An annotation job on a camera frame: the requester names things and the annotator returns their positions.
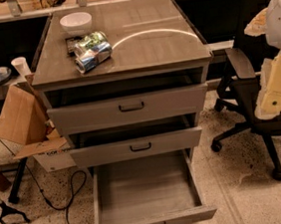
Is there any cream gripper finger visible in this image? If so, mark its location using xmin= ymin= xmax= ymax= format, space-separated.
xmin=244 ymin=9 xmax=267 ymax=37

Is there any grey bottom drawer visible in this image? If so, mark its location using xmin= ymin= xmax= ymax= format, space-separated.
xmin=93 ymin=149 xmax=217 ymax=224

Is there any grey drawer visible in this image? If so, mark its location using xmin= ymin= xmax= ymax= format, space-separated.
xmin=43 ymin=73 xmax=207 ymax=135
xmin=93 ymin=149 xmax=217 ymax=224
xmin=70 ymin=115 xmax=201 ymax=167

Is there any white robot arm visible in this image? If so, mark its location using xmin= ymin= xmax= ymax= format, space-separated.
xmin=244 ymin=0 xmax=281 ymax=120

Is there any grey drawer cabinet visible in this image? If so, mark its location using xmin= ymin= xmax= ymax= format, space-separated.
xmin=24 ymin=0 xmax=225 ymax=182

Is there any grey top drawer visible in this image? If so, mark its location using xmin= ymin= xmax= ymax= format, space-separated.
xmin=43 ymin=73 xmax=207 ymax=135

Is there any grey middle drawer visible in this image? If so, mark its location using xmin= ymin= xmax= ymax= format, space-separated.
xmin=70 ymin=115 xmax=201 ymax=167

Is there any black office chair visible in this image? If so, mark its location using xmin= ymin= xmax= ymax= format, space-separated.
xmin=211 ymin=0 xmax=281 ymax=181

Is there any green crushed can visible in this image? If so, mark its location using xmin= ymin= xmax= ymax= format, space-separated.
xmin=74 ymin=31 xmax=108 ymax=56

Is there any blue silver can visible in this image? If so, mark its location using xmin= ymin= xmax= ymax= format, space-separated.
xmin=75 ymin=42 xmax=112 ymax=74

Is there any white bowl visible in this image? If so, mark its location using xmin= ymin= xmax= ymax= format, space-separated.
xmin=60 ymin=12 xmax=93 ymax=36

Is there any small dark box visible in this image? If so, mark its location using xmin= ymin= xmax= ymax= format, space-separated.
xmin=66 ymin=36 xmax=82 ymax=54

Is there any white printed carton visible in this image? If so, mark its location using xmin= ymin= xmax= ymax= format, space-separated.
xmin=34 ymin=145 xmax=75 ymax=172

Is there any white paper cup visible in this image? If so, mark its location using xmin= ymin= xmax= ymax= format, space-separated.
xmin=11 ymin=57 xmax=31 ymax=77

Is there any brown cardboard box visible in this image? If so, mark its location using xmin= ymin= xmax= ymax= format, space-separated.
xmin=0 ymin=81 xmax=67 ymax=159

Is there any black table leg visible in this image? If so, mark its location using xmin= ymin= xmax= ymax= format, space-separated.
xmin=8 ymin=158 xmax=27 ymax=204

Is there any black floor cable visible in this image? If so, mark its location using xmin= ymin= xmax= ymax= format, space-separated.
xmin=0 ymin=109 xmax=93 ymax=224

